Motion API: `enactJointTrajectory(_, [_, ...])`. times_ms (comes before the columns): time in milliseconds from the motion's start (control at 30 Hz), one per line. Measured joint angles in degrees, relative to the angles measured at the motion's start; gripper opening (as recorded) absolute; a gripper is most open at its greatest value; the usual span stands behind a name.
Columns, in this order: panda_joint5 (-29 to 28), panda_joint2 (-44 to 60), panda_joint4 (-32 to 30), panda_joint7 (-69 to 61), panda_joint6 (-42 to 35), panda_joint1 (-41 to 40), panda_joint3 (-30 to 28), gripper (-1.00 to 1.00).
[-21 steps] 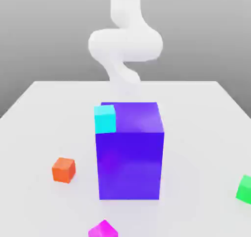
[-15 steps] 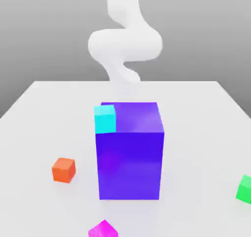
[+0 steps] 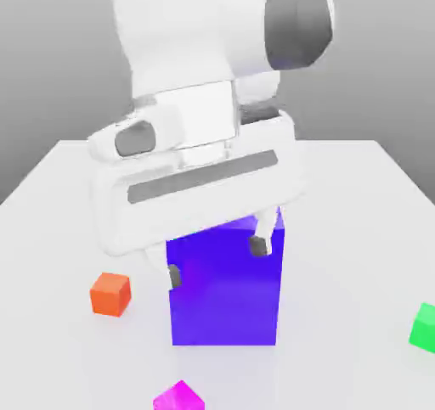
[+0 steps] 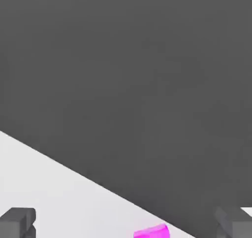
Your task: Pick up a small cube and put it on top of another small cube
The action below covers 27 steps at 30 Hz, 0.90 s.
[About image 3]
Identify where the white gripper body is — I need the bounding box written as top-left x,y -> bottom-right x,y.
90,109 -> 306,258

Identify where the small orange cube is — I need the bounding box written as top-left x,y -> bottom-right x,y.
89,272 -> 133,318

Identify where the small magenta cube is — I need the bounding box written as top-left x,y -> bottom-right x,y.
151,379 -> 206,410

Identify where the small green cube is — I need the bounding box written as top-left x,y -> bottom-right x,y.
408,301 -> 435,354

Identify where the large blue box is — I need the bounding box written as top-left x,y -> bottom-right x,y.
165,205 -> 285,347

